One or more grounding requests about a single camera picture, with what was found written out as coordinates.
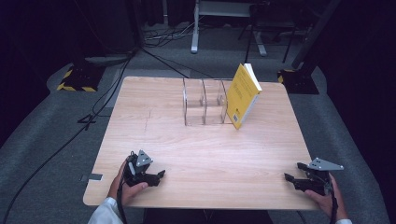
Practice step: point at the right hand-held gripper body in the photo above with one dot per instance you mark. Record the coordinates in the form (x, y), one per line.
(317, 180)

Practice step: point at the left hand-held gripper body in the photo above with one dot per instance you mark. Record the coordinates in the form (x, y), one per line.
(138, 169)

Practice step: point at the clear acrylic book rack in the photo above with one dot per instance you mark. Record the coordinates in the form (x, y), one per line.
(204, 101)

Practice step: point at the yellow book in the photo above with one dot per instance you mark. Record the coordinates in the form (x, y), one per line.
(244, 96)

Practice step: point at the person's right hand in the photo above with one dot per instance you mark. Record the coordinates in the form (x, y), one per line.
(330, 202)

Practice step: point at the person's left hand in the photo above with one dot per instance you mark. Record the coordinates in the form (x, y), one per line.
(126, 191)

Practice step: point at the grey tape strip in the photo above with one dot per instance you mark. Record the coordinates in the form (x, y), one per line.
(95, 177)

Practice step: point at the black yellow striped stand base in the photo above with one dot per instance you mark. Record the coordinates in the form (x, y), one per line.
(299, 81)
(81, 79)

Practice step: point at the black metal stand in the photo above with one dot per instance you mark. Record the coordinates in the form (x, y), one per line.
(267, 28)

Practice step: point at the dark slanted stand post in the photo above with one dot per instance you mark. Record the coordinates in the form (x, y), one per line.
(314, 37)

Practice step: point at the white metal desk frame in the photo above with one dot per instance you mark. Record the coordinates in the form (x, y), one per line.
(195, 34)

